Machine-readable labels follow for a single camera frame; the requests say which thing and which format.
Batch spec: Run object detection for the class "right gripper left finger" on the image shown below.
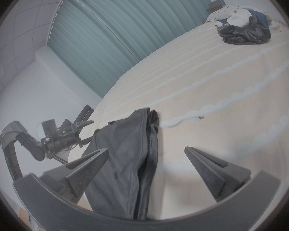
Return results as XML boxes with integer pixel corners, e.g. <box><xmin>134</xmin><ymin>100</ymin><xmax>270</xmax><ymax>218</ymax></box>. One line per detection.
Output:
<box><xmin>42</xmin><ymin>148</ymin><xmax>109</xmax><ymax>200</ymax></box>

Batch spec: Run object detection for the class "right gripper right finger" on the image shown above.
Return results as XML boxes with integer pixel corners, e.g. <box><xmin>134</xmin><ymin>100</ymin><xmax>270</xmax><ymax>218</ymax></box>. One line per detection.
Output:
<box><xmin>184</xmin><ymin>146</ymin><xmax>251</xmax><ymax>203</ymax></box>

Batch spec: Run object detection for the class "black T-shirt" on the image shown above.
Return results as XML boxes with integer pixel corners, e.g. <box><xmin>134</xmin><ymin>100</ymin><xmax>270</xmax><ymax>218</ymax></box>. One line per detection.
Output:
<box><xmin>85</xmin><ymin>107</ymin><xmax>160</xmax><ymax>221</ymax></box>

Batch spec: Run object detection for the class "bed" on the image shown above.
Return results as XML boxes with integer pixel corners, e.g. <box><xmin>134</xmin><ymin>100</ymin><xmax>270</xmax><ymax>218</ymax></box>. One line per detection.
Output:
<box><xmin>77</xmin><ymin>0</ymin><xmax>289</xmax><ymax>221</ymax></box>

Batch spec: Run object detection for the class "pile of clothes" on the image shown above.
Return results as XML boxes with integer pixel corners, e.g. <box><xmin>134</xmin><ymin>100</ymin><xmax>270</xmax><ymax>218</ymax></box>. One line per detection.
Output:
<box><xmin>215</xmin><ymin>7</ymin><xmax>284</xmax><ymax>45</ymax></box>

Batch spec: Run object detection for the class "blue-green curtain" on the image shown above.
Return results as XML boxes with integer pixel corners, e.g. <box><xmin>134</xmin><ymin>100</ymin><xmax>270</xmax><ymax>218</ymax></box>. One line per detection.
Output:
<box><xmin>46</xmin><ymin>0</ymin><xmax>139</xmax><ymax>98</ymax></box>
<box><xmin>69</xmin><ymin>0</ymin><xmax>213</xmax><ymax>64</ymax></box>

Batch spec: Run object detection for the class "white printed pillow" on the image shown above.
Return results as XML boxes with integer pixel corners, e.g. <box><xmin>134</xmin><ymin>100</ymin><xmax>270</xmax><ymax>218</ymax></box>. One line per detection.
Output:
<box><xmin>204</xmin><ymin>5</ymin><xmax>242</xmax><ymax>24</ymax></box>

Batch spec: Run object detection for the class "grey bedside table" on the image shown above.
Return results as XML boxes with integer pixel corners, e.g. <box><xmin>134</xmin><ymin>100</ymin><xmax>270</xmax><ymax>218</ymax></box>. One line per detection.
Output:
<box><xmin>208</xmin><ymin>0</ymin><xmax>223</xmax><ymax>12</ymax></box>

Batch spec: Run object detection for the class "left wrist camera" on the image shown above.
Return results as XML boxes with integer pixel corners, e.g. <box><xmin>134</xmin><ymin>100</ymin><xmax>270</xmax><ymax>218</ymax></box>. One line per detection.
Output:
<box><xmin>59</xmin><ymin>125</ymin><xmax>73</xmax><ymax>137</ymax></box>

